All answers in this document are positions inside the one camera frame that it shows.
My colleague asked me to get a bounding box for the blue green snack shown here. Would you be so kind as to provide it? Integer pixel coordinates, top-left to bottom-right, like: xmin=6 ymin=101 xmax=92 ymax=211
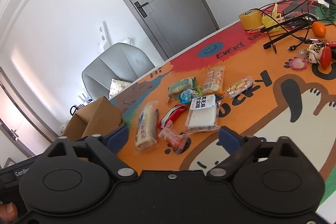
xmin=177 ymin=86 xmax=202 ymax=104

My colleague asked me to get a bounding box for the brown cardboard box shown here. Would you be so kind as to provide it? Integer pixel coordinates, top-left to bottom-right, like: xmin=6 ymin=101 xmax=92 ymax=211
xmin=63 ymin=97 xmax=125 ymax=141

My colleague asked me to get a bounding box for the red white snack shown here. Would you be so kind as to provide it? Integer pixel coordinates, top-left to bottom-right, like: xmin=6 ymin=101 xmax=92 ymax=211
xmin=156 ymin=104 xmax=187 ymax=129

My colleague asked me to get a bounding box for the green round cookie pack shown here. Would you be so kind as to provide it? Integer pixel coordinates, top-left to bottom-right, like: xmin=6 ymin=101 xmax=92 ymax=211
xmin=167 ymin=77 xmax=197 ymax=102

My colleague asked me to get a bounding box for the black folding stand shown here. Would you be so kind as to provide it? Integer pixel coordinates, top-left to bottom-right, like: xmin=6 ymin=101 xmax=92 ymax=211
xmin=260 ymin=13 xmax=319 ymax=53

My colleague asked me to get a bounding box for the yellow tape roll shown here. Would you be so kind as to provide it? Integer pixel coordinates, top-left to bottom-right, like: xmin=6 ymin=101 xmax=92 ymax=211
xmin=239 ymin=10 xmax=263 ymax=31

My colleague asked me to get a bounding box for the yellow toy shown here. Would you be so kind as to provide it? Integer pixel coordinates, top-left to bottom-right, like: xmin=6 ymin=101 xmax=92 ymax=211
xmin=261 ymin=3 xmax=284 ymax=28

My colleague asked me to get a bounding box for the orange cracker pack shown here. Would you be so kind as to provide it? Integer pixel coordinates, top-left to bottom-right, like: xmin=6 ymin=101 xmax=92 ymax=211
xmin=202 ymin=67 xmax=225 ymax=96

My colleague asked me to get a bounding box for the black cable bundle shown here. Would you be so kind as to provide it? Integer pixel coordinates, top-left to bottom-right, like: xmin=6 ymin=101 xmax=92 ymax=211
xmin=256 ymin=0 xmax=336 ymax=53

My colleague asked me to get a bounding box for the white wall panel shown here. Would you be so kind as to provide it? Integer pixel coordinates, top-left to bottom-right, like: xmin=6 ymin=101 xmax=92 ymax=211
xmin=96 ymin=22 xmax=109 ymax=54

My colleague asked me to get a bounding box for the orange tangerine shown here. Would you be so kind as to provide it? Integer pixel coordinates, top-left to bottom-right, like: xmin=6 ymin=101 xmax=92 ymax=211
xmin=312 ymin=22 xmax=327 ymax=38

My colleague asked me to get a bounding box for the grey armchair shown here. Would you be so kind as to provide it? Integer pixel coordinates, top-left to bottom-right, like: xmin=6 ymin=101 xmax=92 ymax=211
xmin=81 ymin=43 xmax=155 ymax=100

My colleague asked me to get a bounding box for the red keychain bunch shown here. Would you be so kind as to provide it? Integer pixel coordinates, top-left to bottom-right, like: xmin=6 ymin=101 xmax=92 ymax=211
xmin=298 ymin=39 xmax=335 ymax=69

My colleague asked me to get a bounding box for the black door handle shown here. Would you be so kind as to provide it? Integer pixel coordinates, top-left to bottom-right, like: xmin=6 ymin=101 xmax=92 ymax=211
xmin=134 ymin=1 xmax=149 ymax=18

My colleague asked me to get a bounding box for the left hand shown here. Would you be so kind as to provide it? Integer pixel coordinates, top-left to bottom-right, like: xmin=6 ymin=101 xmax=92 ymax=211
xmin=0 ymin=202 xmax=18 ymax=223

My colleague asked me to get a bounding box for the black metal shoe rack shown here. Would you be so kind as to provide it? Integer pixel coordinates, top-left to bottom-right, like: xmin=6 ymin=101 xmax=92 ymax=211
xmin=70 ymin=104 xmax=85 ymax=116

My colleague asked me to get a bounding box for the pink paw coaster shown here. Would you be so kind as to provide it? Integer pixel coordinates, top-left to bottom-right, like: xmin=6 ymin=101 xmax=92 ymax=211
xmin=284 ymin=57 xmax=309 ymax=71

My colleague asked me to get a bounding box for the long white roll snack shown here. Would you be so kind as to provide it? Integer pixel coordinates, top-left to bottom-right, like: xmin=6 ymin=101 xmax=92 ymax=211
xmin=134 ymin=101 xmax=158 ymax=150

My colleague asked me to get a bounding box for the open wooden door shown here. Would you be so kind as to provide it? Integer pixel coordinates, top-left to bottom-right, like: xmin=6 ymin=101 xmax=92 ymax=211
xmin=1 ymin=81 xmax=58 ymax=161

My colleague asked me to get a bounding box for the pink red small snack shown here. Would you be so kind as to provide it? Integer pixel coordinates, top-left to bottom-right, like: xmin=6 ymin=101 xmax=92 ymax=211
xmin=158 ymin=121 xmax=188 ymax=154

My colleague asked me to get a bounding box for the white dotted cushion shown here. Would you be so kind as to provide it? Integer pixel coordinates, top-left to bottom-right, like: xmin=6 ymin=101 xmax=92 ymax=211
xmin=109 ymin=79 xmax=131 ymax=99

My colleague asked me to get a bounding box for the white cake pack black label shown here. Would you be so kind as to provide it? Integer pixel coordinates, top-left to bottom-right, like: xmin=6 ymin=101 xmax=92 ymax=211
xmin=185 ymin=94 xmax=220 ymax=134

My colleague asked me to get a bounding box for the small mixed nut snack pack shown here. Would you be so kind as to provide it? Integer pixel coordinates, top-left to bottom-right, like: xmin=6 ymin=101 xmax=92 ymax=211
xmin=226 ymin=76 xmax=254 ymax=98

